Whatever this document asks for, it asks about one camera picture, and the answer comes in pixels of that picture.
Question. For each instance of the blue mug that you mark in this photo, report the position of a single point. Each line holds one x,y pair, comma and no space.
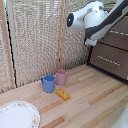
49,84

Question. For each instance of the thin black pole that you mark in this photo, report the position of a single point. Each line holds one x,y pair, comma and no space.
11,43

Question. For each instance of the white black Franka robot arm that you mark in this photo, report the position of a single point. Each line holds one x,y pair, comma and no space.
96,18

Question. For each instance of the white patterned plate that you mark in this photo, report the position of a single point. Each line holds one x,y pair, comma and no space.
18,116

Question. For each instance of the pink mug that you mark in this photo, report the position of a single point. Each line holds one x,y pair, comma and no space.
61,78

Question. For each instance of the yellow rectangular block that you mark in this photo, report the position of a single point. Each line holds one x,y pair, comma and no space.
62,94

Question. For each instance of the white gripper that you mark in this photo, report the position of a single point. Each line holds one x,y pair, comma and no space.
90,42

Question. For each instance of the beige bamboo screen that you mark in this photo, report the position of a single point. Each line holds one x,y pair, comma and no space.
33,40

